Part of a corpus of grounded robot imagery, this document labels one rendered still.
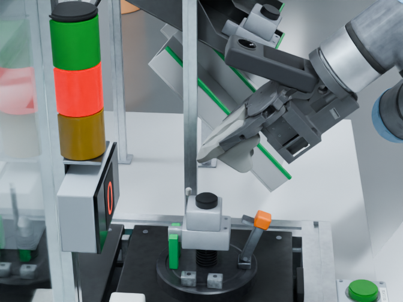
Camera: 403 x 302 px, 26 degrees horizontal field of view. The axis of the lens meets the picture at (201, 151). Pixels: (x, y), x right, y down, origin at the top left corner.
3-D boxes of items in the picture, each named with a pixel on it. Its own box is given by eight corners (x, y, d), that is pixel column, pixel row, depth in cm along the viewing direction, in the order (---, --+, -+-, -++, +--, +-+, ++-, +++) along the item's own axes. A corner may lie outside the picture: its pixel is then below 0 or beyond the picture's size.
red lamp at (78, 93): (107, 97, 92) (105, 54, 90) (98, 118, 87) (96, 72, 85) (60, 96, 92) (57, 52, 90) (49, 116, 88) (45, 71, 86)
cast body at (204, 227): (230, 233, 121) (231, 189, 118) (228, 251, 117) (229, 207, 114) (170, 230, 121) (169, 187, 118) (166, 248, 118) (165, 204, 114)
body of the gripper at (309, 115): (284, 168, 108) (363, 112, 104) (239, 120, 106) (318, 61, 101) (284, 141, 115) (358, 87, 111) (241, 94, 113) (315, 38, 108)
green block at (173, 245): (179, 264, 120) (178, 233, 118) (177, 269, 119) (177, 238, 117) (170, 263, 120) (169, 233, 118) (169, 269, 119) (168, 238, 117)
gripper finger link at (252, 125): (225, 157, 108) (280, 116, 104) (217, 148, 107) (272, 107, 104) (227, 139, 112) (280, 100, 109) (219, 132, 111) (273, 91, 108)
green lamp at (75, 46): (105, 53, 90) (102, 7, 87) (96, 72, 85) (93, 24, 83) (57, 51, 90) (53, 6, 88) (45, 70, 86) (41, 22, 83)
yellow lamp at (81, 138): (110, 139, 94) (107, 98, 92) (101, 162, 90) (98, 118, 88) (64, 138, 95) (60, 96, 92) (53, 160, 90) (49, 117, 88)
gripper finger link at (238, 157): (220, 196, 112) (275, 156, 109) (189, 165, 110) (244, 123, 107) (221, 184, 115) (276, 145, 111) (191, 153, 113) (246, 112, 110)
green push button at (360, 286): (375, 290, 121) (376, 278, 120) (378, 308, 118) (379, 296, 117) (346, 289, 122) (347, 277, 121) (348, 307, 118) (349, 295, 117)
